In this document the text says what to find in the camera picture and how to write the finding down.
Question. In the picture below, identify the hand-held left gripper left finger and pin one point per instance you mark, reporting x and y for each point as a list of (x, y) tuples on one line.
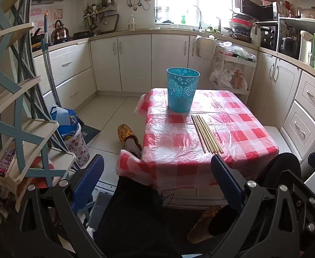
[(89, 182)]

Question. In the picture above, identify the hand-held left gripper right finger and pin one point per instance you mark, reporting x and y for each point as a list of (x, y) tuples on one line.
[(227, 182)]

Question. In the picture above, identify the row of wooden chopsticks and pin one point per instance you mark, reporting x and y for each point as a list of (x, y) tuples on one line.
[(206, 134)]

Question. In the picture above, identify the blue perforated plastic basket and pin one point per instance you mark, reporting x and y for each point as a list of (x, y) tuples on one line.
[(181, 94)]

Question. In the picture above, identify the pink floral bag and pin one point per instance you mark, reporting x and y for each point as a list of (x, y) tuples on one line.
[(78, 147)]

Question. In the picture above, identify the dark floor mat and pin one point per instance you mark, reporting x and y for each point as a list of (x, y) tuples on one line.
[(89, 134)]

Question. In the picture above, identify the yellow patterned slipper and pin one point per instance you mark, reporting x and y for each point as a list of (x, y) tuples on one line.
[(125, 133), (200, 225)]

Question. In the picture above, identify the white bench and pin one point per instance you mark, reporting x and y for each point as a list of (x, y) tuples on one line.
[(274, 137)]

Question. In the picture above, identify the blue and white bag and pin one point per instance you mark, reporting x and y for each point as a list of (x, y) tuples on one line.
[(66, 129)]

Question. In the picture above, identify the person's left leg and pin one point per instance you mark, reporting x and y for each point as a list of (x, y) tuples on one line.
[(136, 220)]

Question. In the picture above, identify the red checked plastic tablecloth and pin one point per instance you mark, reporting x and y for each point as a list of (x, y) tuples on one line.
[(173, 134)]

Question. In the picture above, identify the white corner cabinet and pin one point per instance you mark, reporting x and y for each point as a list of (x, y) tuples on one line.
[(286, 86)]

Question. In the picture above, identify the smartphone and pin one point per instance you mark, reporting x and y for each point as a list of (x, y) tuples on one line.
[(5, 161)]

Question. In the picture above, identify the pink and white plastic bag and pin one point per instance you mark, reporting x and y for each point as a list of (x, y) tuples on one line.
[(239, 78)]

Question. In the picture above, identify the white two-drawer cabinet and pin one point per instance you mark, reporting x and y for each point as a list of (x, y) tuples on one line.
[(66, 67)]

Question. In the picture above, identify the white trolley cart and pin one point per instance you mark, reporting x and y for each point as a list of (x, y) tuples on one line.
[(239, 61)]

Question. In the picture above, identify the white sink cabinet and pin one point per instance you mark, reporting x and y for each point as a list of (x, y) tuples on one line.
[(136, 59)]

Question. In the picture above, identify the clear plastic bag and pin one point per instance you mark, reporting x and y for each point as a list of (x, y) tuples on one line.
[(235, 49)]

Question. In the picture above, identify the black toaster oven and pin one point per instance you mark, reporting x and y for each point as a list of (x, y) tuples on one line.
[(267, 36)]

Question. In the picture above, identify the white door-hung bin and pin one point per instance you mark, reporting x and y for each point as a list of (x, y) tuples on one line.
[(204, 47)]

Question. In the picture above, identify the white plastic jug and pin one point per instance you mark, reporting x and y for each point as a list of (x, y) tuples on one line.
[(255, 35)]

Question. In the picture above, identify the black wok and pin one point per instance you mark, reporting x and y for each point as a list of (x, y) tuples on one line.
[(37, 39)]

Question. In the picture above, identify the steel kettle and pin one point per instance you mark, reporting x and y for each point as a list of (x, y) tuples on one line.
[(60, 32)]

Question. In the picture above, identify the stack of pans and dishes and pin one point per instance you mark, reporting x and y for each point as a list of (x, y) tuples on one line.
[(239, 26)]

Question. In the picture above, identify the black tap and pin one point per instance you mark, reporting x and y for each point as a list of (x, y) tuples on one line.
[(218, 22)]

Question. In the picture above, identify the black microwave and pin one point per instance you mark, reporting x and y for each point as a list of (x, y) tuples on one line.
[(257, 8)]

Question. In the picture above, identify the green bottle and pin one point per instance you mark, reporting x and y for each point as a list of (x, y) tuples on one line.
[(183, 20)]

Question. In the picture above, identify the curved steel faucet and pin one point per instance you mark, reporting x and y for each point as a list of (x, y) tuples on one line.
[(199, 13)]

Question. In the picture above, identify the glass jar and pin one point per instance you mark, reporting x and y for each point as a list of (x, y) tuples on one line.
[(167, 13), (158, 13)]

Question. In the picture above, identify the beige shelf rack blue frame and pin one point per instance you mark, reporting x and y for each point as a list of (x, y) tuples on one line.
[(25, 129)]

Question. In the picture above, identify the wall utensil rack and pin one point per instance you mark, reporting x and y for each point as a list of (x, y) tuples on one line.
[(101, 12)]

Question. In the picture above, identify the pink wall sticker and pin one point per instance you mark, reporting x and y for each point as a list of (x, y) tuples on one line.
[(39, 16)]

